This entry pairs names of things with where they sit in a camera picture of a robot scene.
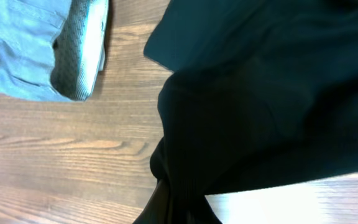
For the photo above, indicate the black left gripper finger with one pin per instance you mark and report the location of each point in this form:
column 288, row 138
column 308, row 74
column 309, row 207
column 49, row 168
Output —
column 157, row 208

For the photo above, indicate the black t-shirt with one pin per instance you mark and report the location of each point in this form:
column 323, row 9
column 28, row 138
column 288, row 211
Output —
column 263, row 93

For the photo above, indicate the grey folded trousers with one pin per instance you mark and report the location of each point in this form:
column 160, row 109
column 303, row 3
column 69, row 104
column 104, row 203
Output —
column 51, row 50

